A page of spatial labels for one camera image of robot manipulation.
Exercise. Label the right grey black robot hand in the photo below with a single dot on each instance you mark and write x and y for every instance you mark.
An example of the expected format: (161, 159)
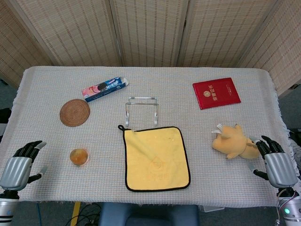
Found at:
(278, 168)

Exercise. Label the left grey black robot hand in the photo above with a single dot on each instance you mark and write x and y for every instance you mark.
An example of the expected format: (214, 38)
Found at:
(16, 169)

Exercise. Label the yellow black-edged cloth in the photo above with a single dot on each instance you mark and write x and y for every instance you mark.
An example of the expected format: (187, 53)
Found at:
(155, 157)

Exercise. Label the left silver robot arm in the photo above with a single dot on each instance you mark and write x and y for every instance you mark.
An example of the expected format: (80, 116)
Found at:
(7, 207)

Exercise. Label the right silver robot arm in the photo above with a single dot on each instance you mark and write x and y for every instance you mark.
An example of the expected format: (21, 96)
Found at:
(290, 207)

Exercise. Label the yellow plush toy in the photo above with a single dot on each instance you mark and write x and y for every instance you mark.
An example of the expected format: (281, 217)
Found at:
(235, 143)

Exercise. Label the orange jelly cup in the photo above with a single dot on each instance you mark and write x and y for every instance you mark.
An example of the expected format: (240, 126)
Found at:
(79, 157)

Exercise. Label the round woven brown coaster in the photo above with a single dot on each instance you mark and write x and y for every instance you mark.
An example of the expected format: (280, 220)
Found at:
(74, 113)

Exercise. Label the red certificate booklet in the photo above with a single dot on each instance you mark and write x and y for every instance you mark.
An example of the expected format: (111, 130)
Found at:
(216, 93)

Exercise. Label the blue pink cookie box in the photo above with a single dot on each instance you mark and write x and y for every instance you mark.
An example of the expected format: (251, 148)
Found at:
(103, 90)

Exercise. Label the bamboo folding screen panel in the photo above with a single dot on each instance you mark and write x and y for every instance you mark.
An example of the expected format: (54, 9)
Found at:
(223, 30)
(70, 30)
(150, 30)
(284, 47)
(16, 47)

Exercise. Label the white woven tablecloth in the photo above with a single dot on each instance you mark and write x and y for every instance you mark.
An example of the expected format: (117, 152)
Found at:
(150, 77)

